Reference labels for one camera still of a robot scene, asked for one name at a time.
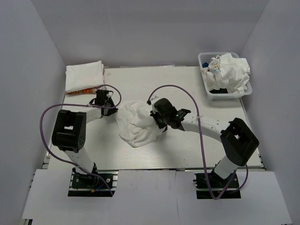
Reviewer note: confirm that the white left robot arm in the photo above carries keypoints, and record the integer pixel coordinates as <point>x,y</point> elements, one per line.
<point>69,133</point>

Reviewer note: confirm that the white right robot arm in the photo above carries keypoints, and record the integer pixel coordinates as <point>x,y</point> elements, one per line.
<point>238,140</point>

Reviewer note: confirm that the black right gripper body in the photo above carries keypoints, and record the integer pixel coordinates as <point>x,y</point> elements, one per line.
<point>161,121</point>

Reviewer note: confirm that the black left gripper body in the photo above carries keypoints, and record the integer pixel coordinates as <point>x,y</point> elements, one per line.
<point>110,103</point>

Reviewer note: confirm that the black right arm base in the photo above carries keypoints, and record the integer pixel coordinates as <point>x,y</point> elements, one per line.
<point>217,185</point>

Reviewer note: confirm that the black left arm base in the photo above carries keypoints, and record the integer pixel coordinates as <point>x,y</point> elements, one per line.
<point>83,185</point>

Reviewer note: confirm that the white plastic laundry basket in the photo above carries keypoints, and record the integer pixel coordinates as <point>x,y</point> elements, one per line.
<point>205,58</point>

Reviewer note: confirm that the folded white t-shirt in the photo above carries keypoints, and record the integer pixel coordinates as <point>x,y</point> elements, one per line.
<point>84,76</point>

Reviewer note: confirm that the green t-shirt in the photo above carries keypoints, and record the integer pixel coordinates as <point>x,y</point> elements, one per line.
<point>219,91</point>

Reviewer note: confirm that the folded patterned pink t-shirt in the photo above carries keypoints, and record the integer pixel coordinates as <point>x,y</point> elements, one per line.
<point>83,90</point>

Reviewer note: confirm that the white printed t-shirt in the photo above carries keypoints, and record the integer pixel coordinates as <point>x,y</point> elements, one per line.
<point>224,72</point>

